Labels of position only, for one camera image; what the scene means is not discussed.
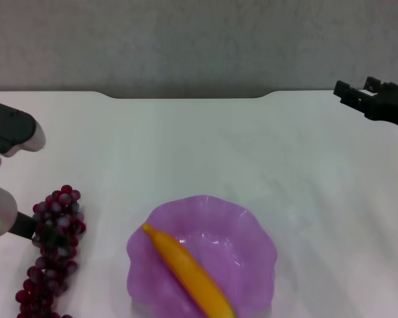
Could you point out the purple wavy plastic plate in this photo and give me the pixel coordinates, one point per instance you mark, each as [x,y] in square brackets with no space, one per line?
[238,251]

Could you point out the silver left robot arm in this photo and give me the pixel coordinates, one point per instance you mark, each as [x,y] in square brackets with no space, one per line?
[3,205]

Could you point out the yellow banana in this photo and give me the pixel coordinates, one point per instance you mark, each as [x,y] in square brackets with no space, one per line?
[192,275]

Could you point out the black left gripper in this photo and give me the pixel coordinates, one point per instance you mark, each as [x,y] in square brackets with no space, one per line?
[26,226]

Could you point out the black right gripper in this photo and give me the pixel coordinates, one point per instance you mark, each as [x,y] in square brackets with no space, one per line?
[391,106]

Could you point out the dark red grape bunch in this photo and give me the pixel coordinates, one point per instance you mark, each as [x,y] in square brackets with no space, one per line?
[58,208]

